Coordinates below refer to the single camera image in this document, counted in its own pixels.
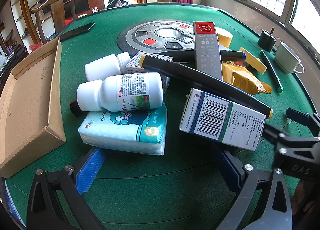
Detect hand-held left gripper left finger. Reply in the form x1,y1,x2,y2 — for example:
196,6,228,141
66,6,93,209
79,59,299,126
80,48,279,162
26,146,108,230

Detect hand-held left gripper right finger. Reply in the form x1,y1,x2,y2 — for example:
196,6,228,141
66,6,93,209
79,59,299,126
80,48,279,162
211,144,293,230

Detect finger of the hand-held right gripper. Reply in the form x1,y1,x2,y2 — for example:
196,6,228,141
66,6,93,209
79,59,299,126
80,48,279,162
261,122,320,165
286,108,320,137

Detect white barcode medicine box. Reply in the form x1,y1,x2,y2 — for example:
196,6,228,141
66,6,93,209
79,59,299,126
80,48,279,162
179,88,266,152

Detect cartoon print tissue pack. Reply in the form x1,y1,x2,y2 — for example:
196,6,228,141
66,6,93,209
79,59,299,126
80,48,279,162
78,102,167,156

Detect yellow rectangular block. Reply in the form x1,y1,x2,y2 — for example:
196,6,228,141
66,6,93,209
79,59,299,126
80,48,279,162
239,47,268,74

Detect yellow foil packet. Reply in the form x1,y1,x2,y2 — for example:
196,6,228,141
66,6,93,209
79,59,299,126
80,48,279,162
221,61,272,95

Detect brown cardboard box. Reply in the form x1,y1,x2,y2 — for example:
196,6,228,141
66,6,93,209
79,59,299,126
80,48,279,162
0,37,67,178

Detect large white labelled bottle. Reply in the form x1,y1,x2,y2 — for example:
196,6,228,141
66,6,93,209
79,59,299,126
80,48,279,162
77,72,163,112

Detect black marker blue end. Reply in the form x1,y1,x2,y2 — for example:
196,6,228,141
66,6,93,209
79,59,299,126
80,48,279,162
152,49,247,63

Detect black marker yellow caps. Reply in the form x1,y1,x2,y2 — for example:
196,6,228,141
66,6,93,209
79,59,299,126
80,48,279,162
139,54,273,120

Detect small white plastic bottle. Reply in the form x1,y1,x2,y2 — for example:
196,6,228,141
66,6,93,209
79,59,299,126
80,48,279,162
84,52,132,82

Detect small red white box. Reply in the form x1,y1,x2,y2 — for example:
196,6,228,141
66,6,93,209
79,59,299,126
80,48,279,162
125,52,173,89

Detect tall grey glue box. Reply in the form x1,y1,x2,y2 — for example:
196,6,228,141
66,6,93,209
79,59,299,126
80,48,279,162
193,21,223,81

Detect green pen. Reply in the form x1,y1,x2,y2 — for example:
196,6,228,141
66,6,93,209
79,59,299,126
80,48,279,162
260,50,284,93

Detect small black object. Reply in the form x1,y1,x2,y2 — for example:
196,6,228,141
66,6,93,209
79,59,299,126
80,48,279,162
69,99,87,117

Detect pale green cup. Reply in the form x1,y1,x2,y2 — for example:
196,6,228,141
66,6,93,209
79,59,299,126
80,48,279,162
274,41,305,74

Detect black round pot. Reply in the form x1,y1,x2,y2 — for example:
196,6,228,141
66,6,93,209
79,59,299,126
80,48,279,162
257,27,278,52

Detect yellow cylindrical jar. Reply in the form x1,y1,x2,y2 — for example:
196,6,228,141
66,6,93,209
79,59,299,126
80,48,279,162
215,27,233,47

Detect black smartphone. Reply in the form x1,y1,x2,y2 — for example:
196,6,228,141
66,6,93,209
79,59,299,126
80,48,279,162
59,22,96,41

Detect round grey table panel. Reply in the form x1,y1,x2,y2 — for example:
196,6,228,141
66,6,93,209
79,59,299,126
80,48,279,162
117,19,200,54

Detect wooden display shelf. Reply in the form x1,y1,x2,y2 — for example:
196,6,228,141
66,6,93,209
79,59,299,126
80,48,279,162
10,0,38,45

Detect black white bag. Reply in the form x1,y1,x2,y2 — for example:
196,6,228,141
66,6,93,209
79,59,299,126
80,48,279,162
107,0,137,9

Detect wooden armchair curved rail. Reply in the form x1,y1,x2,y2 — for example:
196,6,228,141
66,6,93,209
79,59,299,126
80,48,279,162
30,0,79,44

